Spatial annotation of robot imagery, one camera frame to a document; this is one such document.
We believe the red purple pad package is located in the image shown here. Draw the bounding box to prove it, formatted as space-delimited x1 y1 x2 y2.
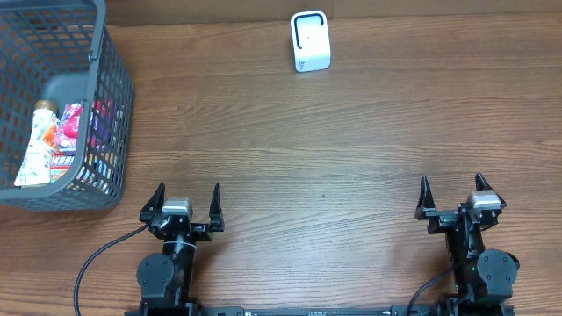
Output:
54 99 119 153

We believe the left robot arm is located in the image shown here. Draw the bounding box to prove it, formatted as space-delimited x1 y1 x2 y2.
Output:
136 183 225 315

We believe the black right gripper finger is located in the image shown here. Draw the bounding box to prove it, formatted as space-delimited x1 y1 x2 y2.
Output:
414 176 436 220
475 172 507 207

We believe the white barcode scanner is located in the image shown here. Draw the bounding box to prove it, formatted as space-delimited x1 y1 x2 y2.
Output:
290 10 331 73

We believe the gold blue wipes packet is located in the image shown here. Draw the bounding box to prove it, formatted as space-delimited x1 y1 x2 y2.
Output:
48 151 111 194

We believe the grey plastic shopping basket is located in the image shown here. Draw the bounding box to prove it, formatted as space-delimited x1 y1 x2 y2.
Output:
1 0 134 211

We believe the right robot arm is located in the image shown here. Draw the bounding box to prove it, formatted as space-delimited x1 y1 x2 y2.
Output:
406 173 520 315

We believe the white tube with gold cap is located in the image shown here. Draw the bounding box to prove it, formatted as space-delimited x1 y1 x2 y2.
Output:
14 100 60 187

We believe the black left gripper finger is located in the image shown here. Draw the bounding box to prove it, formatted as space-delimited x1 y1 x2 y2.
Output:
139 182 165 222
208 183 225 232

